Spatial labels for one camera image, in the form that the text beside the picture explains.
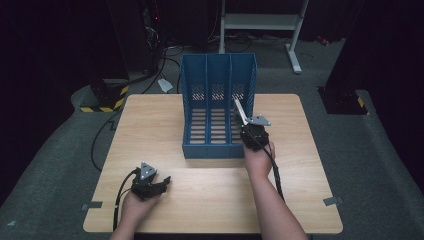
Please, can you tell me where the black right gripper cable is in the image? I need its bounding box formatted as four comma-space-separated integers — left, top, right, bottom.
248, 131, 286, 203

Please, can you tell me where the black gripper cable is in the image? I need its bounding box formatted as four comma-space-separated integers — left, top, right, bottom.
248, 131, 286, 203
112, 168, 140, 233

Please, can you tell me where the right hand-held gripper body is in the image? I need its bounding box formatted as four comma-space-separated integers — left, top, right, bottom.
239, 114, 272, 153

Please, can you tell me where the thin black floor cable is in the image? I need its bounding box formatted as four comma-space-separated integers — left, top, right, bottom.
90, 109, 124, 173

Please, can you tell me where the person's left hand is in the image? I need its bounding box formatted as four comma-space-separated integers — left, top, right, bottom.
119, 190, 162, 228

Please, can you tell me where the person's right hand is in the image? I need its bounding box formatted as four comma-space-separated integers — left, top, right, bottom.
242, 139, 277, 182

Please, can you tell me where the tangle of black floor cables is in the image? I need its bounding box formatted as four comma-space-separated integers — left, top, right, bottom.
199, 31, 292, 54

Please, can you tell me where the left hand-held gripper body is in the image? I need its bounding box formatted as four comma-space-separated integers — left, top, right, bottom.
130, 161, 160, 202

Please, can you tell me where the white book with green leaf cover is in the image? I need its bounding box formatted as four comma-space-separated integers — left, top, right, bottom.
232, 96, 250, 127

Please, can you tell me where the blue plastic file rack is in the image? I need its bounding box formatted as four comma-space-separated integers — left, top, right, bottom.
179, 52, 258, 160

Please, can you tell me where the thick black floor cable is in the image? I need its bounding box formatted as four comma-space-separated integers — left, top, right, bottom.
126, 46, 185, 95

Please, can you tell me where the dark equipment tower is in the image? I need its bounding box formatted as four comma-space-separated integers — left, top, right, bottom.
139, 0, 166, 75

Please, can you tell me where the white metal stand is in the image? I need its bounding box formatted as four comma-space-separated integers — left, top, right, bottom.
217, 0, 310, 75

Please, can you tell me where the black yellow striped stand base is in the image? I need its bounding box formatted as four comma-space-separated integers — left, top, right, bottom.
79, 77, 131, 114

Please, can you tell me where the grey tape piece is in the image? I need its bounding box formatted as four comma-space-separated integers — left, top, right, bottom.
322, 196, 344, 207
81, 200, 104, 212

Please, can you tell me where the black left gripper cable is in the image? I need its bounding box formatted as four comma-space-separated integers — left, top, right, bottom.
112, 168, 140, 233

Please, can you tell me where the small red floor object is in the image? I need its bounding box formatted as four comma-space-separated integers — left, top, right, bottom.
315, 35, 332, 47

